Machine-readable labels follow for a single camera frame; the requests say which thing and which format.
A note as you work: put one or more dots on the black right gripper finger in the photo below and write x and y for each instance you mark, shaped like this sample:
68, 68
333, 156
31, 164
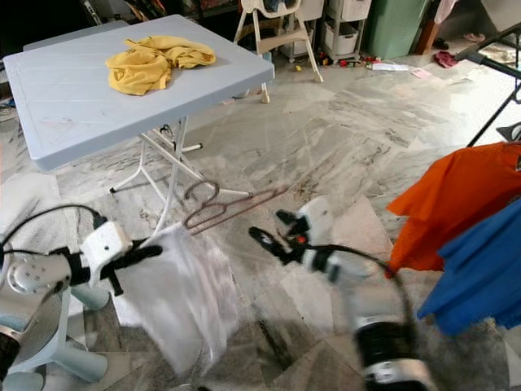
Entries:
287, 218
267, 240

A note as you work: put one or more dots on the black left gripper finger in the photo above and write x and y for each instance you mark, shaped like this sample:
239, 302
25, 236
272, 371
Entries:
142, 255

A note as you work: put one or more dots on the pink plastic clothes hanger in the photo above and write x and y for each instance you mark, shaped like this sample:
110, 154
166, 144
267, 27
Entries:
236, 204

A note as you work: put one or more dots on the white garment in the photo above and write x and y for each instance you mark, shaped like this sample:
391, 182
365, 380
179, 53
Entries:
179, 301

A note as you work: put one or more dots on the yellow shirt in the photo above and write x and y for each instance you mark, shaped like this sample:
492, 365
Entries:
142, 69

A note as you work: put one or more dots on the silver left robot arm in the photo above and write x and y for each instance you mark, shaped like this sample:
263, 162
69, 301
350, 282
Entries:
37, 277

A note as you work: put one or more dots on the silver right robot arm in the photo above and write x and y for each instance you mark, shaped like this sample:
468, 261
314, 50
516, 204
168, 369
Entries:
383, 326

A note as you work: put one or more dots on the orange shirt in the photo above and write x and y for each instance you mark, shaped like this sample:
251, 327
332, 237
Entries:
452, 195

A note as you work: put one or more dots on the light blue folding table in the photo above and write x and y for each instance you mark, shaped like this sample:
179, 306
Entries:
73, 98

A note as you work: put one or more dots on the white baby high chair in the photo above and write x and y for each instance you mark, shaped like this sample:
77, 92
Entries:
281, 39

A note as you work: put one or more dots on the white paper sheet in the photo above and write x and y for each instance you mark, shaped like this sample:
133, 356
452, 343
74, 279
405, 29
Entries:
387, 67

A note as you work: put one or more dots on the blue garment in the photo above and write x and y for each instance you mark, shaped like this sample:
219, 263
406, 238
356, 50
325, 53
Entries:
484, 269

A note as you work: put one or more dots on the white drawer storage cart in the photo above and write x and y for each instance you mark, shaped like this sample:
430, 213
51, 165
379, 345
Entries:
342, 37

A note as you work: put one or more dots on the green laundry hamper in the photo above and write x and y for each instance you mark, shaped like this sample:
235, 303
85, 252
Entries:
395, 28

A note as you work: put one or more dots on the small light blue table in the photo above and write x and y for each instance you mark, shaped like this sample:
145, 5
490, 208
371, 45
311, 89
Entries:
73, 34

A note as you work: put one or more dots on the black metal drying rack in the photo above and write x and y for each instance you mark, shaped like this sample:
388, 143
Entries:
480, 57

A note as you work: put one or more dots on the black television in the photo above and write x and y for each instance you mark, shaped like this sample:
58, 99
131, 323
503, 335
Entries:
37, 24

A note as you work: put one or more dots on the pink hanging clothes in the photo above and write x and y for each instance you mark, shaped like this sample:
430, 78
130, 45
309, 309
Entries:
445, 10

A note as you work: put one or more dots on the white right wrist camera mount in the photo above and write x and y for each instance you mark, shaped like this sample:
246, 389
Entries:
313, 216

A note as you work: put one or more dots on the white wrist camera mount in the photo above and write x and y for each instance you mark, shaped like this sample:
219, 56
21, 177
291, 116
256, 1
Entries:
313, 216
106, 244

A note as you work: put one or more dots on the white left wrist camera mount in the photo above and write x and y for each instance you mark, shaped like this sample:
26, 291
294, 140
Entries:
106, 244

